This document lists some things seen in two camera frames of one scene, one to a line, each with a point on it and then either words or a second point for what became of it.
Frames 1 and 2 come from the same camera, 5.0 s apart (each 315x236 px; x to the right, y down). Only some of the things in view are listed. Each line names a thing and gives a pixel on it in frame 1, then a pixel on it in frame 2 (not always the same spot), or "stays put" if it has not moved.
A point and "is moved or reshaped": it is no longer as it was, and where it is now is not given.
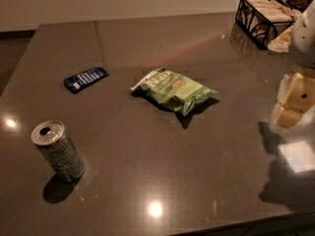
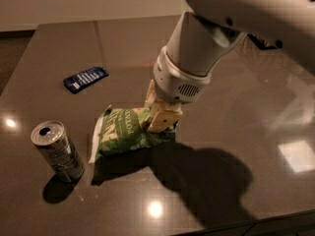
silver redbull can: x=50 y=136 stays put
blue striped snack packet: x=76 y=82 stays put
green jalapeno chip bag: x=172 y=88 is moved or reshaped
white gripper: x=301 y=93 to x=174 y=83
